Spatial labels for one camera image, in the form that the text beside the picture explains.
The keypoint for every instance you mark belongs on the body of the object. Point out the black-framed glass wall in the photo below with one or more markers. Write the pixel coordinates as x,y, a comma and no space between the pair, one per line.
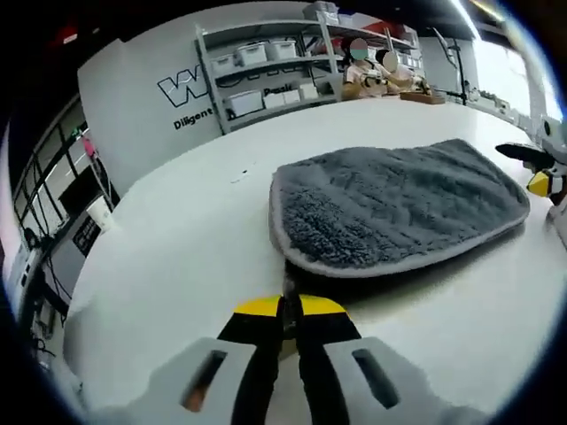
48,168

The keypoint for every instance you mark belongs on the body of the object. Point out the black screen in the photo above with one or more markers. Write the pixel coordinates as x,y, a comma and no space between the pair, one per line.
82,192

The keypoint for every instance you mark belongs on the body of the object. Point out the white cardboard box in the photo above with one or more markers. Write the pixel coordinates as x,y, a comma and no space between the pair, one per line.
273,101
292,98
308,93

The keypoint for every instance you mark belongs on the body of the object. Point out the long ceiling light strip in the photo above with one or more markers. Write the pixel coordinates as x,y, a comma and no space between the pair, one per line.
467,17

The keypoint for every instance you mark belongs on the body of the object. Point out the row of small white bins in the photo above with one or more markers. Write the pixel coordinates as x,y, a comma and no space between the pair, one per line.
407,59

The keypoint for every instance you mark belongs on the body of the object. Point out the grey crates atop shelving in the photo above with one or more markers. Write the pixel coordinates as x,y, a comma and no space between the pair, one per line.
327,11

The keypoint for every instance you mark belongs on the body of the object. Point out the dark labelled cabinet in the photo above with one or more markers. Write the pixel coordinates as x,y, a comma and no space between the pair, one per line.
86,237

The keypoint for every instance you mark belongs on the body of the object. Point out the large white storage bin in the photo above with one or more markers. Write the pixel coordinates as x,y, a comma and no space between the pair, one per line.
243,104

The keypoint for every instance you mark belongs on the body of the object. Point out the white lidded storage bin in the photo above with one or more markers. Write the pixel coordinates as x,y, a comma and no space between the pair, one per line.
251,54
282,50
222,64

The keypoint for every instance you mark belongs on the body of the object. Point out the white paper cup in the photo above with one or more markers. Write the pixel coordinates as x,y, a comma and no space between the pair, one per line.
99,217

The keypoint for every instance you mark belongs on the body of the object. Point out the pink hanging cloth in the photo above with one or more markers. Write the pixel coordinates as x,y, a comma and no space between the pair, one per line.
90,146

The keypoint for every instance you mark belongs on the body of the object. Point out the white lettered partition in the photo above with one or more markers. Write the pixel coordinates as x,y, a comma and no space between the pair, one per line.
133,119

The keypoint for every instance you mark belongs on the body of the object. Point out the grey metal shelving rack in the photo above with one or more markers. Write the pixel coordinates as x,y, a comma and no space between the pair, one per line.
248,79
376,40

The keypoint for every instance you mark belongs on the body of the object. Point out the grey towel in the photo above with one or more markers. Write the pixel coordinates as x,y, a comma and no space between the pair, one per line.
390,208

